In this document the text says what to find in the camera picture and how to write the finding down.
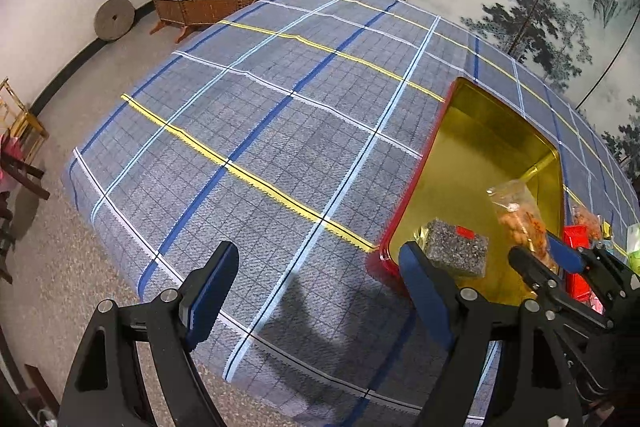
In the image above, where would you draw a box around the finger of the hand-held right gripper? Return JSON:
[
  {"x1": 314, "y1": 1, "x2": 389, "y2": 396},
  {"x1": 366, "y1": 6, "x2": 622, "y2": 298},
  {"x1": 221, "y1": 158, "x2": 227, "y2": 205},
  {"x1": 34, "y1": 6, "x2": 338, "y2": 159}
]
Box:
[
  {"x1": 509, "y1": 247, "x2": 615, "y2": 333},
  {"x1": 547, "y1": 233, "x2": 640, "y2": 308}
]

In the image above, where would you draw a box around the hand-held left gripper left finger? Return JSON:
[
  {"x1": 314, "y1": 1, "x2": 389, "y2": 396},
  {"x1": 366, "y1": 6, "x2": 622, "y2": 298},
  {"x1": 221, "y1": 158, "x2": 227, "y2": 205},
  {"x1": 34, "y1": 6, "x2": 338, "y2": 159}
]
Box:
[{"x1": 59, "y1": 241, "x2": 240, "y2": 427}]

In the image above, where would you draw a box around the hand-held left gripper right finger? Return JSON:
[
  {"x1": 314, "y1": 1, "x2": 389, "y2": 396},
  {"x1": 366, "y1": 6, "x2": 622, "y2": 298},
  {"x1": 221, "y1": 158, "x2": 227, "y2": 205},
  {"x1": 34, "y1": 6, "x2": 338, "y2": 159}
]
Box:
[{"x1": 399, "y1": 241, "x2": 585, "y2": 427}]

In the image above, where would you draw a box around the red snack packet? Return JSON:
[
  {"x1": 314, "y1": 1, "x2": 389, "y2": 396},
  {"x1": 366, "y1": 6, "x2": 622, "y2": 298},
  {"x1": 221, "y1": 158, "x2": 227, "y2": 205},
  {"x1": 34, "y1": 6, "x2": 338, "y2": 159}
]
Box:
[{"x1": 562, "y1": 226, "x2": 603, "y2": 308}]

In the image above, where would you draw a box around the clear packet of orange snacks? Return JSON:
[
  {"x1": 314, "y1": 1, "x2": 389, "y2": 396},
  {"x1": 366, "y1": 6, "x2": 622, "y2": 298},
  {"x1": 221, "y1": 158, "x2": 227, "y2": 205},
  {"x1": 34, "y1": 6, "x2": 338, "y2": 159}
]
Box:
[{"x1": 487, "y1": 179, "x2": 556, "y2": 269}]

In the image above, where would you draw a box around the black sesame bar packet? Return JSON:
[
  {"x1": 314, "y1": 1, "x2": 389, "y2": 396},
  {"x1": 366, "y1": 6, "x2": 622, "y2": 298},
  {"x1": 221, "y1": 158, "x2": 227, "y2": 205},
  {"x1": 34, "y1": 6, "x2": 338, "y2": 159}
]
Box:
[{"x1": 417, "y1": 218, "x2": 490, "y2": 278}]

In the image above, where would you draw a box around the gold tin box red rim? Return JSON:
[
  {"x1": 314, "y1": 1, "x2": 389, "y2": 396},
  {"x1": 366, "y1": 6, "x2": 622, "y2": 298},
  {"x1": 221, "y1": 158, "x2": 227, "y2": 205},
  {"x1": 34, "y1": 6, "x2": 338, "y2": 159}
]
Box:
[{"x1": 365, "y1": 77, "x2": 566, "y2": 308}]

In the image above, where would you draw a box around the green tissue packet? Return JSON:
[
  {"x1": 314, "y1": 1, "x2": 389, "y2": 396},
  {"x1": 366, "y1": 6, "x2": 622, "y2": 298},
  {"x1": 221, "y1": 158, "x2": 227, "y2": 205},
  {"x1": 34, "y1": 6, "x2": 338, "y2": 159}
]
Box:
[{"x1": 625, "y1": 223, "x2": 640, "y2": 275}]

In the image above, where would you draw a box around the blue plaid tablecloth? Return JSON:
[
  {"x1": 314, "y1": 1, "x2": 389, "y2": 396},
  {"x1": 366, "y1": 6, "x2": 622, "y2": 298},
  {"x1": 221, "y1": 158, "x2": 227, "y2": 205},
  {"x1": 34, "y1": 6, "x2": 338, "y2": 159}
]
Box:
[{"x1": 62, "y1": 0, "x2": 633, "y2": 423}]

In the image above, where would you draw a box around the brown wooden board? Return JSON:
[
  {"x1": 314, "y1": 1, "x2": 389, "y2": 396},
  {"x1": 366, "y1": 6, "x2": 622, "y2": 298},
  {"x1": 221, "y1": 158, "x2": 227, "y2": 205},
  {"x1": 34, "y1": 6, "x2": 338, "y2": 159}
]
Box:
[{"x1": 22, "y1": 364, "x2": 63, "y2": 425}]

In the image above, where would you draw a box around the dark wooden chair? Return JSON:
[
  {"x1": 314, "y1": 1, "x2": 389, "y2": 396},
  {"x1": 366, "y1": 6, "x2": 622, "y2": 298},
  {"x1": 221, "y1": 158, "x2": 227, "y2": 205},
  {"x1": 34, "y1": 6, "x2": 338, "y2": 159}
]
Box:
[{"x1": 0, "y1": 142, "x2": 51, "y2": 285}]

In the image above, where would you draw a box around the pink cloth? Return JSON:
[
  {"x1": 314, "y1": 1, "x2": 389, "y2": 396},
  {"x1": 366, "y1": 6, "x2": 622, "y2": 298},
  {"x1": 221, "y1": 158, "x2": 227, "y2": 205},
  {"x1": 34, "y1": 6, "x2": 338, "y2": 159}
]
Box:
[{"x1": 0, "y1": 132, "x2": 23, "y2": 192}]

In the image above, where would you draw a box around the gold metal rack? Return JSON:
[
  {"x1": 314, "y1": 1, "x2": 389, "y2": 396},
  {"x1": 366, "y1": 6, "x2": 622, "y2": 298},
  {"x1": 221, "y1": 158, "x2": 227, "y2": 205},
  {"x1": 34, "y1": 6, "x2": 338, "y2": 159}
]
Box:
[{"x1": 0, "y1": 77, "x2": 51, "y2": 148}]

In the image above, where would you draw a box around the round stone millstone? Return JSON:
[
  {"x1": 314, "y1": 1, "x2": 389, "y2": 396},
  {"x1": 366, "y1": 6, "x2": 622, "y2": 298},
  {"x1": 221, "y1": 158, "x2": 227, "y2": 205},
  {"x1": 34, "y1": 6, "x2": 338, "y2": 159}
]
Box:
[{"x1": 95, "y1": 0, "x2": 135, "y2": 42}]

